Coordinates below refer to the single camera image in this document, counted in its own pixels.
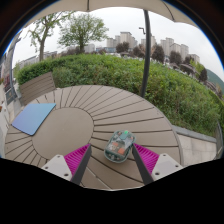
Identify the thin leaning tree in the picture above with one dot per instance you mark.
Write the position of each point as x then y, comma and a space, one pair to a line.
41, 46

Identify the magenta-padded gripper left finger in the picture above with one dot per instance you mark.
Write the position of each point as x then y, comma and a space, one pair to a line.
76, 160

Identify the transparent computer mouse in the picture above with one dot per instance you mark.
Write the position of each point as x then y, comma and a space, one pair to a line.
119, 148

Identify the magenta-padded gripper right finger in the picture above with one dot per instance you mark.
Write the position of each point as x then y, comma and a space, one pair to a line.
146, 160

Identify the green hedge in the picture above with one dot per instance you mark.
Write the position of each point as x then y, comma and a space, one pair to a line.
106, 73

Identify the round leafy tree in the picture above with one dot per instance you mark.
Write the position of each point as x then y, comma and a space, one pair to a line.
81, 30

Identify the beige patio umbrella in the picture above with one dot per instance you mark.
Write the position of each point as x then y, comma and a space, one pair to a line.
133, 3

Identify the blue mouse pad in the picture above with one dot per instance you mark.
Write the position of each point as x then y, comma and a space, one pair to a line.
33, 117

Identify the group of apartment buildings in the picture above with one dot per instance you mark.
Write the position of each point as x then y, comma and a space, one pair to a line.
126, 38

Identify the brown slatted chair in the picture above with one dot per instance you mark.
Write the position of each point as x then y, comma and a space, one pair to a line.
36, 87

